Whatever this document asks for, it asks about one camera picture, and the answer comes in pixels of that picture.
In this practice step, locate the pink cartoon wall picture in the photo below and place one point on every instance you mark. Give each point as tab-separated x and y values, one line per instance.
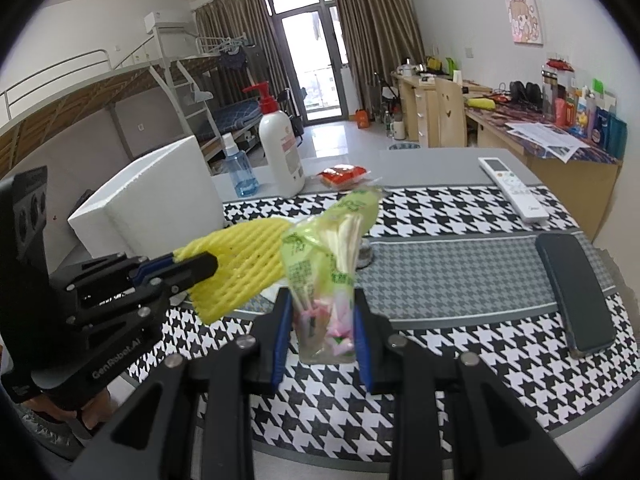
525	19

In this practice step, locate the white remote control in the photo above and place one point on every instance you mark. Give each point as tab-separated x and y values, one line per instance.
515	190

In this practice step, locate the wooden desk with patterned cover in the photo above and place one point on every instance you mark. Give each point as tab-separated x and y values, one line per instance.
575	185

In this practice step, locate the white bunk bed with ladder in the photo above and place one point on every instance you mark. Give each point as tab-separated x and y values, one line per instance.
180	75

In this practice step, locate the white air conditioner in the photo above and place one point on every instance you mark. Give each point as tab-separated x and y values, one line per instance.
167	22

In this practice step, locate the black headphones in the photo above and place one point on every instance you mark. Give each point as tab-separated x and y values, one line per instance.
525	92

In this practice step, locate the white lotion pump bottle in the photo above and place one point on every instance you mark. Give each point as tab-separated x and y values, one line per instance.
282	155

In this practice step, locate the red snack packet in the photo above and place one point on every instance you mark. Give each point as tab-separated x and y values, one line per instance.
342	175

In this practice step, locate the yellow cloth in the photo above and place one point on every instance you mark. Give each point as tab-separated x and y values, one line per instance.
480	104

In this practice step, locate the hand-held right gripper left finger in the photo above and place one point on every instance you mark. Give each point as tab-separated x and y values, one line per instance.
281	340

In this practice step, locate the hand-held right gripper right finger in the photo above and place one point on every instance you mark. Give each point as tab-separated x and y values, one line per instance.
361	345

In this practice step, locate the blue spray bottle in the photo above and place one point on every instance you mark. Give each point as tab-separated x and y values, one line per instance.
242	175

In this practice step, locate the large white metal bunk bed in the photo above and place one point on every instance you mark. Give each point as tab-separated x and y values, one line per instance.
75	110

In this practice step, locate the brown curtain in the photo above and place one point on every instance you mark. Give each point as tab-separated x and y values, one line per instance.
375	35
230	25

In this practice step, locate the white electric kettle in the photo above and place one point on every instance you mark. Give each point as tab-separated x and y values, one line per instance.
407	69

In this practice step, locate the glass balcony door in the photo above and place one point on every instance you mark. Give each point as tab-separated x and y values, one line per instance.
310	50

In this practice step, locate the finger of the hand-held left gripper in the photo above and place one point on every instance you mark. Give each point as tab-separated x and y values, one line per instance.
150	266
195	270

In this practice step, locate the black folding cart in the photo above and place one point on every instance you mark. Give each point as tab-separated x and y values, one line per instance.
384	95

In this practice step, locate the cluster of toiletry bottles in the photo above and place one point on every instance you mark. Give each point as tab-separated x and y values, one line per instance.
585	110

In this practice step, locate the black smartphone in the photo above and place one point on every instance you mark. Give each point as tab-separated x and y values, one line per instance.
575	295

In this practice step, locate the wooden desk with drawers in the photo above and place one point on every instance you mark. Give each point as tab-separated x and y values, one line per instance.
412	110

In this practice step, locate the printed papers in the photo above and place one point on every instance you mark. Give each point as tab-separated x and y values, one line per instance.
547	137

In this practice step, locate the blue mattress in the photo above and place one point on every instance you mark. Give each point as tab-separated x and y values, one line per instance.
225	115

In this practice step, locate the orange bottle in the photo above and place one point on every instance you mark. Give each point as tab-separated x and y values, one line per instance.
362	119

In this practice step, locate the wooden chair with face cutout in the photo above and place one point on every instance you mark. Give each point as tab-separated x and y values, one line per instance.
450	115

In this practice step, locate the dark hanging clothes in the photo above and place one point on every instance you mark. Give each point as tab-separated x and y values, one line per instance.
232	57

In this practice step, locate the white foam box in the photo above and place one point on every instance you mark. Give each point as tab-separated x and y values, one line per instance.
165	195

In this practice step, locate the green cotton swab bag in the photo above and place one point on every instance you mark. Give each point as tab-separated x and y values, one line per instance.
310	265

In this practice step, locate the person's left hand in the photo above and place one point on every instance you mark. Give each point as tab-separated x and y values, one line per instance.
97	407

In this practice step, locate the yellow foam fruit net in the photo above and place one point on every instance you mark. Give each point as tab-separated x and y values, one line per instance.
240	260

